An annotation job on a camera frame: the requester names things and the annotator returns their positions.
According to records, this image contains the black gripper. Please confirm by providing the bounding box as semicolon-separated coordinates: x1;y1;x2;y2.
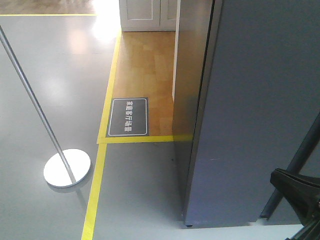
270;168;320;240

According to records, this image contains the fridge door with white liner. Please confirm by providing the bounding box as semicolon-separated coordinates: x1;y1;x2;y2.
183;0;320;228

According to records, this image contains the grey fridge with white interior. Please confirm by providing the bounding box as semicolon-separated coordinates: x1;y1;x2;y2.
172;0;215;219

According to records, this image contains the black floor sign white text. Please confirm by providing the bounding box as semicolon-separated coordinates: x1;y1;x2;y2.
106;97;149;137

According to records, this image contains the silver stanchion pole with base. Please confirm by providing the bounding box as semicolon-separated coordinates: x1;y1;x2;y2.
0;29;91;188

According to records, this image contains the white panelled cabinet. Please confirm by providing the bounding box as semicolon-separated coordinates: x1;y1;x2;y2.
119;0;178;32

